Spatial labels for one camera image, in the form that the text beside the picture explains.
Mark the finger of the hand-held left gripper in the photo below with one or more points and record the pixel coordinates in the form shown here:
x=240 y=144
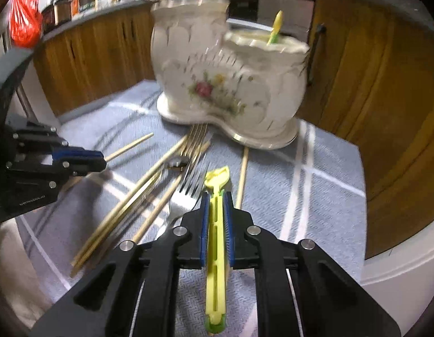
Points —
x=80 y=155
x=73 y=169

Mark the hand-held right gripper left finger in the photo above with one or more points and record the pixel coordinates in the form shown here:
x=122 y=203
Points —
x=204 y=231

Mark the wooden cabinet door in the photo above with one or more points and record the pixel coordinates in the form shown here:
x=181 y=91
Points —
x=378 y=94

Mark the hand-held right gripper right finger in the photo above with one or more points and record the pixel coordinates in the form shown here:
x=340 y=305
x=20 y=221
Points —
x=228 y=231

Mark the metal fork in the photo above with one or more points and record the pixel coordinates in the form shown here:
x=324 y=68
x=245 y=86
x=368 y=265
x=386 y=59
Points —
x=182 y=205
x=197 y=137

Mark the white moulded panel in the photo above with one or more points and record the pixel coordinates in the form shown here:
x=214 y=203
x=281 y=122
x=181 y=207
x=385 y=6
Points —
x=406 y=252

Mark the wooden kitchen cabinets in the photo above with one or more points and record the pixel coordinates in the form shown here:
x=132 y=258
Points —
x=97 y=59

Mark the red plastic bag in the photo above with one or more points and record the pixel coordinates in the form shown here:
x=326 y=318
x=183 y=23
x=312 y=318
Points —
x=25 y=21

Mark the white floral ceramic utensil holder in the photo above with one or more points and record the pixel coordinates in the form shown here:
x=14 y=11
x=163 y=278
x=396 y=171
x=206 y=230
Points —
x=203 y=77

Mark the yellow green plastic utensil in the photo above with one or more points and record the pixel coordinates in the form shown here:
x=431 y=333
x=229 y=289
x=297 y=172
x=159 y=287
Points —
x=276 y=28
x=216 y=252

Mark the dark jar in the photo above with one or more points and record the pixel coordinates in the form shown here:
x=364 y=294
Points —
x=57 y=10

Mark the grey plaid tablecloth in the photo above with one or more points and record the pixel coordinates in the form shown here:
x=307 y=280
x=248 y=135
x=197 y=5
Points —
x=308 y=189

